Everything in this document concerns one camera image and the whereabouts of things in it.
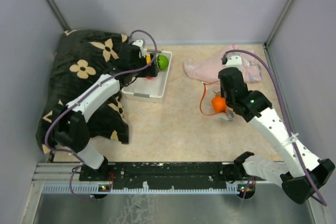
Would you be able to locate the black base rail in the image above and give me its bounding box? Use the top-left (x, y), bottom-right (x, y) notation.
top-left (78, 152), bottom-right (266, 190)

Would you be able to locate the green watermelon ball toy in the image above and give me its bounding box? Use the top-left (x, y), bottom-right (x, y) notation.
top-left (156, 55), bottom-right (169, 70)

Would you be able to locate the white perforated plastic basket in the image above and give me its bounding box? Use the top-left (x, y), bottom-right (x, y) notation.
top-left (121, 51), bottom-right (173, 103)

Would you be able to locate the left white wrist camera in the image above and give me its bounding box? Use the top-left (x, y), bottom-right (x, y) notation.
top-left (131, 39), bottom-right (147, 58)

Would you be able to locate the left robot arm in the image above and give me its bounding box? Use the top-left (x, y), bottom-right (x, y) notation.
top-left (45, 40), bottom-right (158, 180)

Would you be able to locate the pink crumpled cloth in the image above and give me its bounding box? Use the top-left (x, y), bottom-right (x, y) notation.
top-left (183, 45), bottom-right (262, 83)

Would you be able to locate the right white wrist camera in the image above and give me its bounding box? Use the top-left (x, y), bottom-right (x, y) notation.
top-left (222, 55), bottom-right (243, 71)

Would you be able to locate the orange fruit toy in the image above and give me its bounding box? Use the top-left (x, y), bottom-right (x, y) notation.
top-left (211, 96), bottom-right (227, 113)

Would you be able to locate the yellow lemon toy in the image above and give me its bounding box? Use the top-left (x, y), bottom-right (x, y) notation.
top-left (146, 54), bottom-right (152, 65)

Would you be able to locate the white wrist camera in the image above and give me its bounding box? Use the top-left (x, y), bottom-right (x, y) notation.
top-left (222, 55), bottom-right (243, 71)
top-left (131, 39), bottom-right (147, 58)

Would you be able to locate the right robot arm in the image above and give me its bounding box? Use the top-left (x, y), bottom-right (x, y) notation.
top-left (218, 67), bottom-right (335, 204)

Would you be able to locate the black floral plush blanket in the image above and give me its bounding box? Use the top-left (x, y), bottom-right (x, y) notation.
top-left (36, 30), bottom-right (129, 151)

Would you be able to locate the clear orange zip bag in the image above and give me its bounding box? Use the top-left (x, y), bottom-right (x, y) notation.
top-left (199, 81), bottom-right (235, 121)

